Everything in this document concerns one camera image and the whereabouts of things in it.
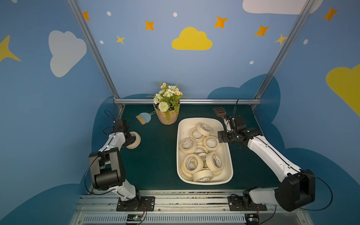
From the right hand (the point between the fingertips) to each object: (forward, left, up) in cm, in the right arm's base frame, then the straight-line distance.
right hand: (228, 133), depth 85 cm
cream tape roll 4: (+1, +8, -15) cm, 17 cm away
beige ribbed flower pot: (+18, +40, -9) cm, 45 cm away
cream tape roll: (-4, +58, -8) cm, 59 cm away
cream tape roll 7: (-14, +8, -12) cm, 20 cm away
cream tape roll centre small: (-5, +16, -13) cm, 21 cm away
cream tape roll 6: (-12, +15, -9) cm, 21 cm away
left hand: (-4, +66, -8) cm, 67 cm away
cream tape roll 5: (-2, +24, -14) cm, 28 cm away
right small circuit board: (-41, -11, -18) cm, 46 cm away
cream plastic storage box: (-16, +16, -5) cm, 24 cm away
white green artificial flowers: (+15, +39, +14) cm, 44 cm away
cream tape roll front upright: (-25, +16, -5) cm, 30 cm away
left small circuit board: (-45, +51, -16) cm, 70 cm away
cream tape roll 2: (+12, +13, -13) cm, 22 cm away
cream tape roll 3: (+9, +19, -15) cm, 26 cm away
